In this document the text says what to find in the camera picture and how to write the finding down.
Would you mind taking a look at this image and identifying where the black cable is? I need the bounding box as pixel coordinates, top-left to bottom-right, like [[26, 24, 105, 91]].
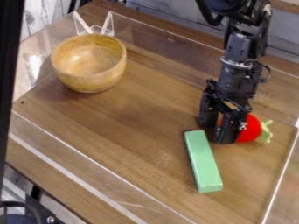
[[0, 199, 40, 224]]

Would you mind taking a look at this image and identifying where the red plush strawberry toy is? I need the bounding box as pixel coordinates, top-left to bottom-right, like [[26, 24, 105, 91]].
[[217, 113, 275, 144]]

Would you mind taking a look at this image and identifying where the black metal bracket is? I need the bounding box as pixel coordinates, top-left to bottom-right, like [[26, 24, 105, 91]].
[[25, 196, 65, 224]]

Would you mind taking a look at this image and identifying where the wooden bowl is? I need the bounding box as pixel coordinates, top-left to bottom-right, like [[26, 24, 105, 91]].
[[50, 34, 126, 93]]

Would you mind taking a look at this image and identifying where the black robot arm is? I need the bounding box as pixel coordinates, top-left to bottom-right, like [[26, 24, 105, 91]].
[[195, 0, 272, 144]]

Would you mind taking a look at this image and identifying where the black vertical pole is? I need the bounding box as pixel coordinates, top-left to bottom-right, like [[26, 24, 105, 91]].
[[0, 0, 24, 201]]

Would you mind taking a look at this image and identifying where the clear acrylic tray barrier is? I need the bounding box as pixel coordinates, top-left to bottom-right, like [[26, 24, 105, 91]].
[[6, 16, 299, 224]]

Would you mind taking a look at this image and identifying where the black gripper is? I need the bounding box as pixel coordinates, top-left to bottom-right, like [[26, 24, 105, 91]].
[[199, 57, 261, 144]]

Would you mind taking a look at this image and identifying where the green rectangular block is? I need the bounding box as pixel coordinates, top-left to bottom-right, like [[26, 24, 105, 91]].
[[184, 130, 223, 193]]

